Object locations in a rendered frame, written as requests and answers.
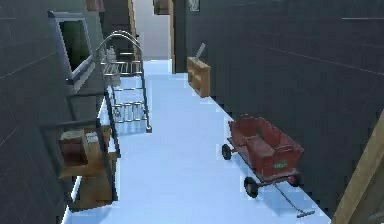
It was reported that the red toy wagon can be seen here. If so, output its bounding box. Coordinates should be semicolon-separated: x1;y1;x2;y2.
221;114;316;219

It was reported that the brown box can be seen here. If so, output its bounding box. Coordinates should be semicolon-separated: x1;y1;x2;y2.
59;129;90;167

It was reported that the wooden doorway frame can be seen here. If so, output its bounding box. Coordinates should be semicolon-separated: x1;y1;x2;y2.
168;0;177;75

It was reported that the metal arched rack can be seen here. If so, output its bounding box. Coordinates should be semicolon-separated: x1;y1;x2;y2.
95;29;153;134

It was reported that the grey flat item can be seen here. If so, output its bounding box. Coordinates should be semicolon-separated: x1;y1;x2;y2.
195;42;207;61

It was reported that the dark frame wooden shelf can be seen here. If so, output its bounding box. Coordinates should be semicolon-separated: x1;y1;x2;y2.
39;83;122;212

